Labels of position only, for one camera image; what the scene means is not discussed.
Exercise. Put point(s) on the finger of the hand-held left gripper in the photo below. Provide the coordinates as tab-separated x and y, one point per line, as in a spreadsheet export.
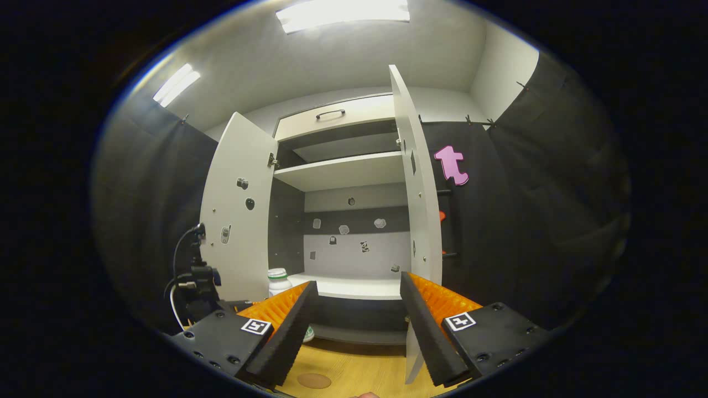
238	304

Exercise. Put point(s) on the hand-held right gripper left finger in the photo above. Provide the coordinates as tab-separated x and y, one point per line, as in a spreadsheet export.
287	331

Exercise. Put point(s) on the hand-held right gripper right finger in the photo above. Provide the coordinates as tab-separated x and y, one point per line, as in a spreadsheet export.
428	331

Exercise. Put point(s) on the white drink bottle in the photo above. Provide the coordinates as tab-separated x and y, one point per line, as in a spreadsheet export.
279	284

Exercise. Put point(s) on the white cabinet door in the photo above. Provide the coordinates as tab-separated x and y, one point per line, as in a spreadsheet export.
420	193
243	155

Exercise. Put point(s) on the round brown coaster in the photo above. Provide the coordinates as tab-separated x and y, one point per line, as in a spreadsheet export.
313	380

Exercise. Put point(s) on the white cabinet shelf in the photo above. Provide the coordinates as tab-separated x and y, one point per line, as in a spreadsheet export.
343	171
354	287

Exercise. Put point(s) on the white open cabinet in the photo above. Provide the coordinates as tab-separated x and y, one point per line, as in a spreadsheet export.
354	254

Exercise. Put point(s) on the small ceiling light panel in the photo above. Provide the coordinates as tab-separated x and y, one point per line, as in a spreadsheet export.
176	84

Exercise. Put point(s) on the white cabinet drawer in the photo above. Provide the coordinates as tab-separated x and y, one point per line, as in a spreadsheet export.
354	119

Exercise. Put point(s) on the large ceiling light panel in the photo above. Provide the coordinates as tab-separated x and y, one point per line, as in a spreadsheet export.
343	14

